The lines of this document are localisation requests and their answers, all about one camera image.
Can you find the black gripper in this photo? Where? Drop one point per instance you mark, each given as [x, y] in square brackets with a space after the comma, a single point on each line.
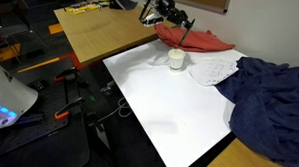
[170, 9]

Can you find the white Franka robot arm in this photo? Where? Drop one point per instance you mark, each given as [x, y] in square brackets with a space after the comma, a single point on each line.
[9, 92]

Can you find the white coffee cup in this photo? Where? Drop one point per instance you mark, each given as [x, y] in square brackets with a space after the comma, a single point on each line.
[176, 60]

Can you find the red cloth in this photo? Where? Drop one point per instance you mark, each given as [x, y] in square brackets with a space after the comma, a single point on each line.
[197, 41]

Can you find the cork notice board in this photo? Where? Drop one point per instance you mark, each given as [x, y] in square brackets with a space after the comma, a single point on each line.
[205, 0]

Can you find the white lace paper doily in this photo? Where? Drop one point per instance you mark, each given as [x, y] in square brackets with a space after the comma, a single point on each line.
[211, 70]

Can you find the light wooden table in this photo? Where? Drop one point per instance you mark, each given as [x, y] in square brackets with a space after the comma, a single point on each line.
[108, 28]

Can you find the yellow marker box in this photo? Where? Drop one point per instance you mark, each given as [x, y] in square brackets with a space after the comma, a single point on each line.
[82, 7]

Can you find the dark blue cloth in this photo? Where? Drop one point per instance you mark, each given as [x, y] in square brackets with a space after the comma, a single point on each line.
[272, 107]

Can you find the black clamp with orange tip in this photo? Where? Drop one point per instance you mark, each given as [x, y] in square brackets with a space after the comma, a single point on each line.
[65, 74]
[68, 108]

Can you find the wooden table with black edge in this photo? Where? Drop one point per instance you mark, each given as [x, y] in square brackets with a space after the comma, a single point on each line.
[240, 163]

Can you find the small black power box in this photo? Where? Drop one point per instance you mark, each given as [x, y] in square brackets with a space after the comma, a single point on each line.
[38, 84]

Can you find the dark office chair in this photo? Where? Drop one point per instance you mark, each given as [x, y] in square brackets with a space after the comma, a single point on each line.
[11, 30]

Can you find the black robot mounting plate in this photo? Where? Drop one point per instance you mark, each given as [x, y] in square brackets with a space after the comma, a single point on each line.
[38, 129]

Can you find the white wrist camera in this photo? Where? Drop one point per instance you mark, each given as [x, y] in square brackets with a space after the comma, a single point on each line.
[151, 20]

